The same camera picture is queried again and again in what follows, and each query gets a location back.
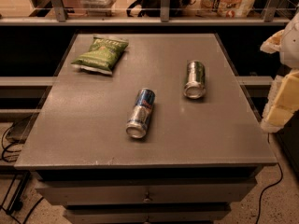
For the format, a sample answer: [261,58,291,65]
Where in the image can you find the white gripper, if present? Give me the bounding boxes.
[260,13,299,133]

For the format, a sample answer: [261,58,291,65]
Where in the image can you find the green soda can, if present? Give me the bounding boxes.
[184,60,206,99]

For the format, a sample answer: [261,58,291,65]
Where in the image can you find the blue silver energy drink can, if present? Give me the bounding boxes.
[126,89,155,139]

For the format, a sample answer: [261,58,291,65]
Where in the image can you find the black bag on shelf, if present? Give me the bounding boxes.
[126,0,197,17]

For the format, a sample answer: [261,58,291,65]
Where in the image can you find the green chip bag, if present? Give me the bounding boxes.
[71,35,129,76]

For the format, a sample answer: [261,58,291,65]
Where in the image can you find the black cable right floor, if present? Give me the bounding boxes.
[254,133,284,224]

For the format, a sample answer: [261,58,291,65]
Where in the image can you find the metal shelf rail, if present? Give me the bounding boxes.
[0,0,298,26]

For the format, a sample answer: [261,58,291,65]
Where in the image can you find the black cables left floor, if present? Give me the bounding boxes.
[0,121,45,224]

